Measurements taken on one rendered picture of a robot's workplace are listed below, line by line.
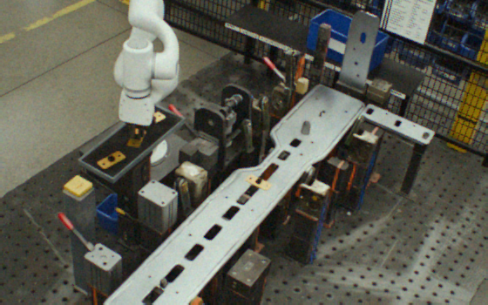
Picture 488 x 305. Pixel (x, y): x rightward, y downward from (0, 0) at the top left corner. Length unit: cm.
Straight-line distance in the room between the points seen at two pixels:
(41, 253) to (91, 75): 226
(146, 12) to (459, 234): 149
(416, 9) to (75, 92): 232
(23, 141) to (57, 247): 164
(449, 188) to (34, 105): 254
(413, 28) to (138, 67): 136
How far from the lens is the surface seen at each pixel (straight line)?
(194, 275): 193
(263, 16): 309
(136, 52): 187
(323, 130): 249
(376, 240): 256
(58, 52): 473
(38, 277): 233
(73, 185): 195
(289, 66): 250
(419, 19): 285
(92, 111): 415
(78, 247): 211
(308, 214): 225
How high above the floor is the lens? 249
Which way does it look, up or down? 39 degrees down
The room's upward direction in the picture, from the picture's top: 8 degrees clockwise
